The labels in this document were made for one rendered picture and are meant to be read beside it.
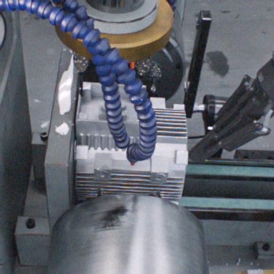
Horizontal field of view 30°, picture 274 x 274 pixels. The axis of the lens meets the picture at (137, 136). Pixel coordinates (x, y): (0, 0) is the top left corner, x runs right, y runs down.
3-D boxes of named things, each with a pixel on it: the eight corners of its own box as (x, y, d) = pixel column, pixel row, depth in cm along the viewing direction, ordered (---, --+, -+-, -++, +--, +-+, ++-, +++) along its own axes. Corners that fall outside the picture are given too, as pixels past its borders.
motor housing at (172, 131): (75, 218, 100) (73, 153, 86) (82, 145, 113) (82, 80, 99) (177, 222, 101) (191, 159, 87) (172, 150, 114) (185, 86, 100)
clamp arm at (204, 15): (180, 118, 111) (198, 18, 92) (178, 109, 113) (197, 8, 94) (196, 119, 111) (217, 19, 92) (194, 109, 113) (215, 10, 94)
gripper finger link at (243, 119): (273, 104, 82) (275, 109, 81) (227, 144, 89) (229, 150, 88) (255, 93, 81) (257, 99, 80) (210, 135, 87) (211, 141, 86)
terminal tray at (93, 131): (76, 150, 92) (75, 121, 87) (81, 109, 99) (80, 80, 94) (142, 153, 93) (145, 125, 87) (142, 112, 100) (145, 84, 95)
